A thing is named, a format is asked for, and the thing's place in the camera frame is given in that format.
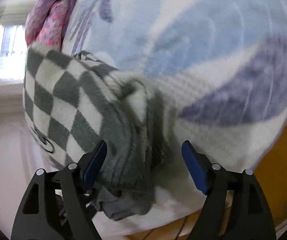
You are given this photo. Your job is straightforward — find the purple pink floral quilt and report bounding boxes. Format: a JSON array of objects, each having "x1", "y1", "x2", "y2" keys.
[{"x1": 25, "y1": 0, "x2": 76, "y2": 51}]

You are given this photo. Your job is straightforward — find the window with white frame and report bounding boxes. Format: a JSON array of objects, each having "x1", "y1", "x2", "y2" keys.
[{"x1": 0, "y1": 24, "x2": 27, "y2": 83}]

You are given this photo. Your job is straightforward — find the grey white checkered sweater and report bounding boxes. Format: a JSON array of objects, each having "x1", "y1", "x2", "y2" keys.
[{"x1": 23, "y1": 42, "x2": 180, "y2": 220}]

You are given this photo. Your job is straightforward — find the white floral bed sheet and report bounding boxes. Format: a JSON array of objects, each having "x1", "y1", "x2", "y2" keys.
[{"x1": 63, "y1": 0, "x2": 287, "y2": 237}]

